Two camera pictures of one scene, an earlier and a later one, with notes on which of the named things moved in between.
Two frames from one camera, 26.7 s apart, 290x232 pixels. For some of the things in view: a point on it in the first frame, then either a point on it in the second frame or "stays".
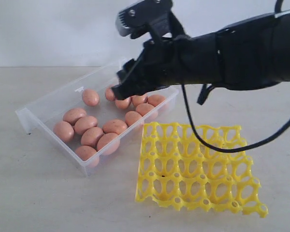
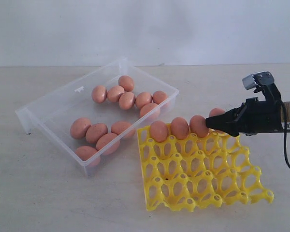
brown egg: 64,131 → 94,131
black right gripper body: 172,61 → 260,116
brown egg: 91,97 → 99,94
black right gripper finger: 140,84 → 230,122
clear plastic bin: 85,122 stays
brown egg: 109,95 stays
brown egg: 132,116 → 180,128
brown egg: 114,125 → 216,111
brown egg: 88,155 stays
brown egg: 144,108 → 158,96
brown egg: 71,115 → 147,108
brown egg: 91,137 → 119,126
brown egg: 155,100 → 143,98
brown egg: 108,143 stays
